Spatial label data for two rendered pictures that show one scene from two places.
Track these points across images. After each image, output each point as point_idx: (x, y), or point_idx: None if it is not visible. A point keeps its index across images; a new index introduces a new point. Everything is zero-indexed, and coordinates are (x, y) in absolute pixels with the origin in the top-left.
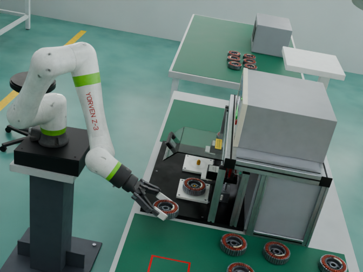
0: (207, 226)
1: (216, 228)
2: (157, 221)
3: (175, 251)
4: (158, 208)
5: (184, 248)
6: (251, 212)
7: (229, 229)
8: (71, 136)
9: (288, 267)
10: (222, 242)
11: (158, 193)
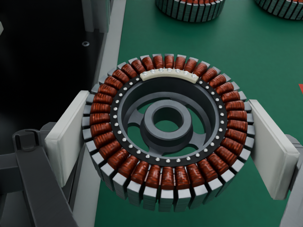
0: (113, 44)
1: (115, 27)
2: (128, 205)
3: (277, 124)
4: (277, 134)
5: (248, 99)
6: None
7: (115, 4)
8: None
9: None
10: (207, 4)
11: (57, 152)
